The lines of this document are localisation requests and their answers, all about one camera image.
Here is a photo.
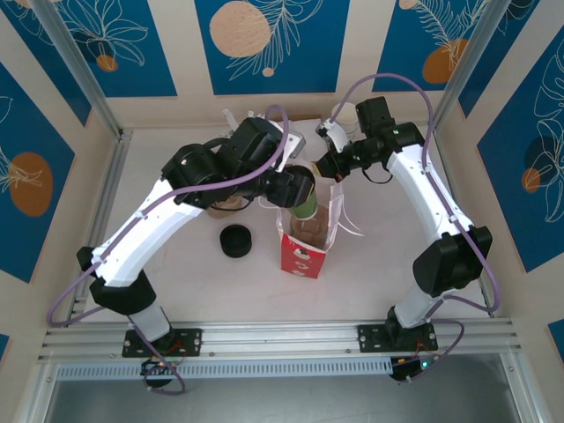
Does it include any red paper gift bag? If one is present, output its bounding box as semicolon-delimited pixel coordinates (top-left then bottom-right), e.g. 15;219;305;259
259;181;367;280

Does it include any brown cardboard napkin tray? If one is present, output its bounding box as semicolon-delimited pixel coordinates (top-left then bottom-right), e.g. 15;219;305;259
286;114;330;153

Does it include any stack of black cup lids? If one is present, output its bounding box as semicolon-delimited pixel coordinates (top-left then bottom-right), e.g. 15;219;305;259
219;224;255;259

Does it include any grey metal shelf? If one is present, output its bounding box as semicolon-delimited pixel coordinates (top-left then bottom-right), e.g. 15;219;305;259
43;378;521;423

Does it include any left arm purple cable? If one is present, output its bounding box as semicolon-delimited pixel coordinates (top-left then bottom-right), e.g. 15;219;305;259
46;104;292;396

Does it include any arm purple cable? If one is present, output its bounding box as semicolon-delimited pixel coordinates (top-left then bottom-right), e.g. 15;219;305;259
46;104;292;396
330;72;503;384

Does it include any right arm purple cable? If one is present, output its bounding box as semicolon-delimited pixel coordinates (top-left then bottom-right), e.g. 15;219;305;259
330;72;503;384

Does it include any aluminium frame post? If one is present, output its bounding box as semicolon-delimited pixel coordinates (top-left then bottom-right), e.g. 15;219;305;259
431;0;508;131
33;0;122;140

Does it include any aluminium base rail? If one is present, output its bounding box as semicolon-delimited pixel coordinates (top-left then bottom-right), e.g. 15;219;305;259
39;320;523;361

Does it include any grey slotted cable duct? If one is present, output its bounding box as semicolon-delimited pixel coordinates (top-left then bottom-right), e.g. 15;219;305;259
56;356;394;381

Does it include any aluminium lower frame bar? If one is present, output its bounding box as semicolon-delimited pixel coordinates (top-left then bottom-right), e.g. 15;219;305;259
501;354;545;423
17;359;61;423

